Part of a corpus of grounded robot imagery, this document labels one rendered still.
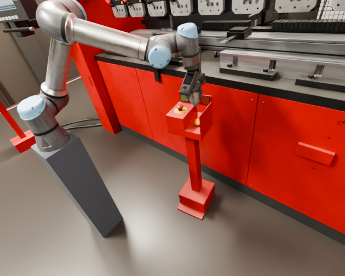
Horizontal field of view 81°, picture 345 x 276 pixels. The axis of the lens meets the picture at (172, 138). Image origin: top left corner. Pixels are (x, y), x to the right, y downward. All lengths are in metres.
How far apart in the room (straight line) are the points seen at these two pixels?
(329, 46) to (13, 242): 2.35
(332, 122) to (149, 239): 1.22
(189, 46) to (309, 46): 0.74
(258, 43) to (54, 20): 1.11
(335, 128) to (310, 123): 0.09
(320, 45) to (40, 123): 1.43
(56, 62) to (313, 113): 1.14
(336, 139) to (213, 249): 0.90
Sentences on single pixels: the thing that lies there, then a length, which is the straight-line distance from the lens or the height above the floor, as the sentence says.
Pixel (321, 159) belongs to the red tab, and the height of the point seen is 0.57.
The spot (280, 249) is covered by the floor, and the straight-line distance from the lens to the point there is 1.51.
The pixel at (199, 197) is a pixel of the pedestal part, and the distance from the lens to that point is 1.49.
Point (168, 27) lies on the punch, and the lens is 1.51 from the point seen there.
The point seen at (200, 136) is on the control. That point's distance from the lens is 1.04.
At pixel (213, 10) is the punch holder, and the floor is 1.18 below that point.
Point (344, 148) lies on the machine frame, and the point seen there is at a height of 0.66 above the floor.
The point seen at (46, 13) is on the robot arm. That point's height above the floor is 1.31.
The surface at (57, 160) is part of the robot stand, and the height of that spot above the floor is 0.73.
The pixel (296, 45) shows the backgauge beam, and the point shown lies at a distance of 1.41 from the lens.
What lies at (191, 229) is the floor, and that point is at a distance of 1.51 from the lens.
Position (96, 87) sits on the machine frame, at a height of 0.59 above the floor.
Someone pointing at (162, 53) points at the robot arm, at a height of 1.15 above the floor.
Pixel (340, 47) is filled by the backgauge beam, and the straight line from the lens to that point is 1.38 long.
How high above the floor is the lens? 1.34
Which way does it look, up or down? 38 degrees down
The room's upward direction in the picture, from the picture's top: 10 degrees counter-clockwise
